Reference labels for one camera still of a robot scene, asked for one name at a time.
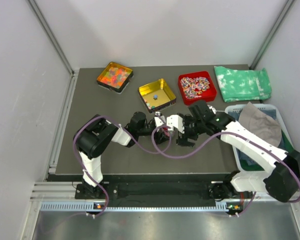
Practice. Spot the metal scoop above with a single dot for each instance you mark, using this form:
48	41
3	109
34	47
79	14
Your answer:
214	110

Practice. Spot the red round lid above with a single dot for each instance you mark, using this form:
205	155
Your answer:
166	131

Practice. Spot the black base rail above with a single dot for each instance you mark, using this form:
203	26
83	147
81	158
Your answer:
163	190

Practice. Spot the green white cloth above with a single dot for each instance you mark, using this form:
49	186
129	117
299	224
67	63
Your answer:
243	85

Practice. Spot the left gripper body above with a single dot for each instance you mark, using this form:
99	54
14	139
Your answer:
149	129

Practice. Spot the grey cloth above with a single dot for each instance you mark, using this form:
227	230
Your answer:
262	123

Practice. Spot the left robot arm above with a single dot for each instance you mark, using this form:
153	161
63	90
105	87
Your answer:
93	138

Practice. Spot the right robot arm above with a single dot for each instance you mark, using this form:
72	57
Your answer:
280	177

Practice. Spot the red box of lollipops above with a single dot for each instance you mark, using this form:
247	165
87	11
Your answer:
196	86

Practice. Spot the white laundry basket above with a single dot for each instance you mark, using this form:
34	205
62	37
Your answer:
240	160

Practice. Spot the speckled tin pastel star candies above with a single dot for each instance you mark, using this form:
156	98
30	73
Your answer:
156	95

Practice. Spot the blue cloth in basket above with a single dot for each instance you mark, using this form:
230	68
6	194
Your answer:
247	157

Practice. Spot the gold tin translucent star candies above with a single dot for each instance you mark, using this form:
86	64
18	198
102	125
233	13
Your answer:
115	77

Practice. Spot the green cloth in basket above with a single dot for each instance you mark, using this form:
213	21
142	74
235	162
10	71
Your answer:
249	165

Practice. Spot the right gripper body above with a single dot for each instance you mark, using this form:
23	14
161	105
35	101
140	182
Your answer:
192	127

